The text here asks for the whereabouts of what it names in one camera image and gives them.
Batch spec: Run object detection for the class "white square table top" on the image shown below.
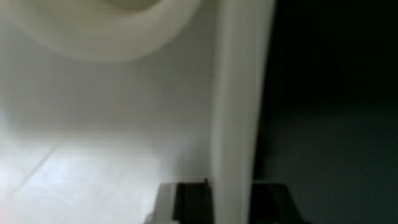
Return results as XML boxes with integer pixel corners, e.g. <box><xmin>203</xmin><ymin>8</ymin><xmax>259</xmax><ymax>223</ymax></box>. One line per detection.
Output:
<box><xmin>0</xmin><ymin>0</ymin><xmax>275</xmax><ymax>224</ymax></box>

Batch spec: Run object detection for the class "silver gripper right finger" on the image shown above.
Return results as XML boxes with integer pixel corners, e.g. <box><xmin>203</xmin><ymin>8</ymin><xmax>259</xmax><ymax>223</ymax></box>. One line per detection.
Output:
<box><xmin>251</xmin><ymin>183</ymin><xmax>309</xmax><ymax>224</ymax></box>

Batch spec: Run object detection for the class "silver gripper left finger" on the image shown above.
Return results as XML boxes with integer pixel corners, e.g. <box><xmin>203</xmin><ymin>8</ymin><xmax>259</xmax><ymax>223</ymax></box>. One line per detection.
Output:
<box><xmin>155</xmin><ymin>182</ymin><xmax>211</xmax><ymax>224</ymax></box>

